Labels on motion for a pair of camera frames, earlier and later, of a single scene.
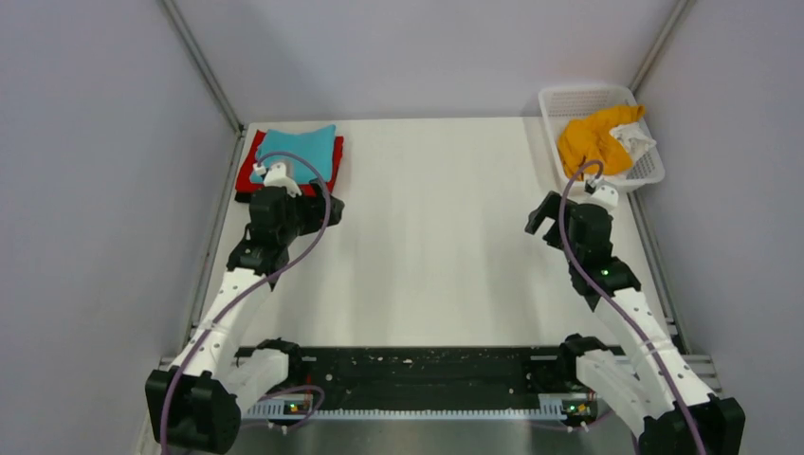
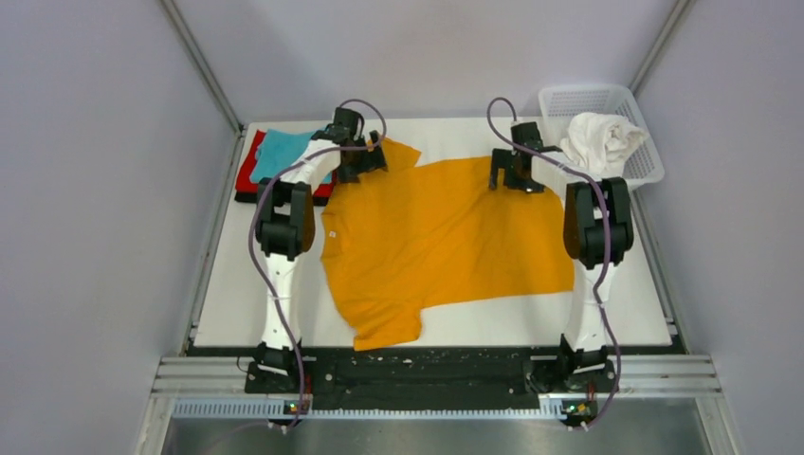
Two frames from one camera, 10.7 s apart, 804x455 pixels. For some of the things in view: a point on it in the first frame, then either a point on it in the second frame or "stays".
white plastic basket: x=559 y=105 stays
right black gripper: x=548 y=209 -> x=502 y=159
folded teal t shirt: x=317 y=148 stays
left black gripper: x=316 y=212 -> x=371 y=159
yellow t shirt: x=588 y=140 -> x=422 y=235
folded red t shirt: x=244 y=183 stays
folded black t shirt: x=243 y=197 stays
